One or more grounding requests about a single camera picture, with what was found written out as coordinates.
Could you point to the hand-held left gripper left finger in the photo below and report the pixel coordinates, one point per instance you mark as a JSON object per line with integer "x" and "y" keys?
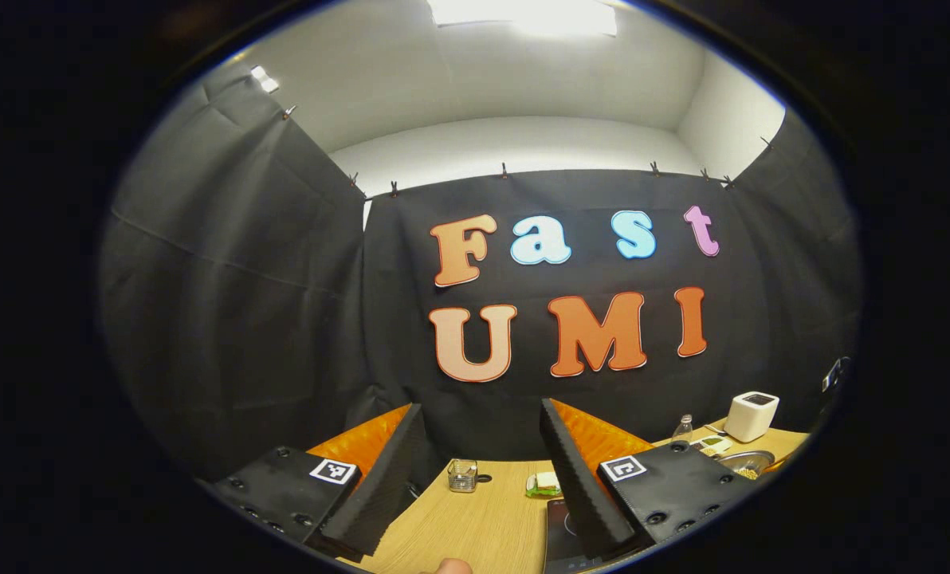
{"x": 383, "y": 486}

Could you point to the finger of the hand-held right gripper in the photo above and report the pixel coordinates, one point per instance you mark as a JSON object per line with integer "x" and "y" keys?
{"x": 835, "y": 374}

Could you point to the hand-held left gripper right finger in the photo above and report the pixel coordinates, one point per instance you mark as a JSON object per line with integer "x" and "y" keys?
{"x": 579, "y": 486}

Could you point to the black induction cooktop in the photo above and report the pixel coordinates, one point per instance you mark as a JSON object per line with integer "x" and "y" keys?
{"x": 556, "y": 534}

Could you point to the stainless steel pot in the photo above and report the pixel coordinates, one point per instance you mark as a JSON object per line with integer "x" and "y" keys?
{"x": 742, "y": 459}

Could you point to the pile of soybeans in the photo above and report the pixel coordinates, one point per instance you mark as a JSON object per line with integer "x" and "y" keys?
{"x": 749, "y": 473}

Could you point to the sandwich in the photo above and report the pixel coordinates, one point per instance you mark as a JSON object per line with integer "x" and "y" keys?
{"x": 545, "y": 483}

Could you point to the white toaster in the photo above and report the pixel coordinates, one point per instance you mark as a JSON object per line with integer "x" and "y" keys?
{"x": 751, "y": 415}

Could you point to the clear plastic water bottle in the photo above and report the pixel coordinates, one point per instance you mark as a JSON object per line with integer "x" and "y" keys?
{"x": 683, "y": 431}

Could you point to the white divided bean tray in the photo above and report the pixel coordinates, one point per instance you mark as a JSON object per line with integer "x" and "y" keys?
{"x": 714, "y": 445}

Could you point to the row of black clips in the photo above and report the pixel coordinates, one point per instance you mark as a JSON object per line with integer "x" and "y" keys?
{"x": 504, "y": 171}

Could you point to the small ceiling light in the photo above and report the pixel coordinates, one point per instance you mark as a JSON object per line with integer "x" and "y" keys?
{"x": 264, "y": 78}

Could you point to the large ceiling light panel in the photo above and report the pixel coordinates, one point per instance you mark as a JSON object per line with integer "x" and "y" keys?
{"x": 523, "y": 16}

